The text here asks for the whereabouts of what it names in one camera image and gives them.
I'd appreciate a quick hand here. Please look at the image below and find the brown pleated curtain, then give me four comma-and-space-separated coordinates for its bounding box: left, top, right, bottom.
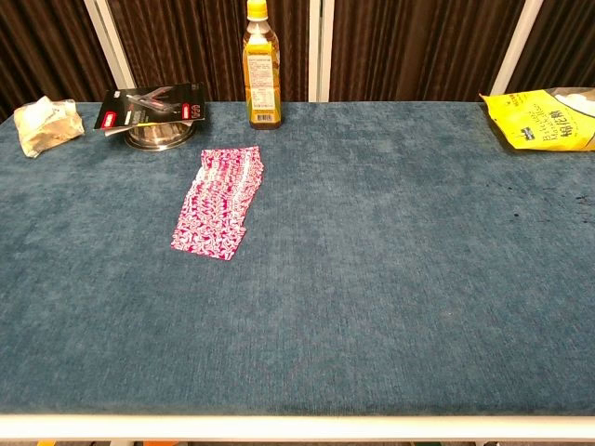
0, 0, 595, 123

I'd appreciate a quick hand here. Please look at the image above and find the yellow tea bottle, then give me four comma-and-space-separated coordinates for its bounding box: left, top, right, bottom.
242, 0, 284, 131

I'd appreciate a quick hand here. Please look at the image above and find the crumpled beige paper bag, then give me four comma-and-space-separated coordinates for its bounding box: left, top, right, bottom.
12, 95, 86, 159

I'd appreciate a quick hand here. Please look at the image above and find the white slanted frame post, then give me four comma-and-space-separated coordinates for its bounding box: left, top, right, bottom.
489, 0, 546, 97
83, 0, 137, 90

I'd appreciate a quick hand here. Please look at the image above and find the pink patterned cloth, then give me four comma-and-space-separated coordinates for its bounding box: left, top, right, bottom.
178, 145, 268, 233

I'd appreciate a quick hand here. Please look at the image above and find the stainless steel bowl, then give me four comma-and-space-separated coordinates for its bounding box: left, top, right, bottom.
123, 120, 198, 153

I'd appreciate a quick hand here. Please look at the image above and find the white table frame edge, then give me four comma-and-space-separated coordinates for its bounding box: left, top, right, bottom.
0, 413, 595, 443

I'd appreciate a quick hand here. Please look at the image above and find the black tool blister package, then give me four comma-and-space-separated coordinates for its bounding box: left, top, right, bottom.
94, 82, 206, 138

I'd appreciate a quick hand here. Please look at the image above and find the yellow marshmallow snack bag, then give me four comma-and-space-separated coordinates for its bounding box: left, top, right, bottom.
479, 86, 595, 152

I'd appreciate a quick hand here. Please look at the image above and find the white upright frame post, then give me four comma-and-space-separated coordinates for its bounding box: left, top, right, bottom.
308, 0, 336, 103

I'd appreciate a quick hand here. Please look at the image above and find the blue textured table cloth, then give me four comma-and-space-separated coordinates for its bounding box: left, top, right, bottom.
0, 100, 595, 417

